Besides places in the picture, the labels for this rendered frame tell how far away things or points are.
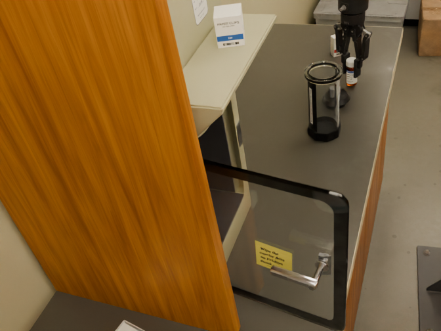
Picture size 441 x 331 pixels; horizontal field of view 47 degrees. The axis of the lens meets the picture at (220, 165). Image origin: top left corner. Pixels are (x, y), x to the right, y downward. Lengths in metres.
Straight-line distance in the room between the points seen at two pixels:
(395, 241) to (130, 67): 2.02
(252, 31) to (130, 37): 0.37
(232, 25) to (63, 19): 0.33
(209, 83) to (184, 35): 0.11
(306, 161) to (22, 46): 0.96
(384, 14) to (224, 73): 2.84
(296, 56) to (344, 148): 0.57
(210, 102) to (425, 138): 2.40
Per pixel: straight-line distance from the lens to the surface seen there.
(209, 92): 0.85
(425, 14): 3.79
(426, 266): 2.49
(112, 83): 0.76
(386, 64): 1.97
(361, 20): 1.71
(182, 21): 0.92
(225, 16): 0.94
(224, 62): 0.92
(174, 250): 1.00
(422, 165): 2.96
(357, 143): 1.61
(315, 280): 0.93
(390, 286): 2.42
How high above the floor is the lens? 1.97
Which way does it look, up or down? 41 degrees down
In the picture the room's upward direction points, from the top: 11 degrees counter-clockwise
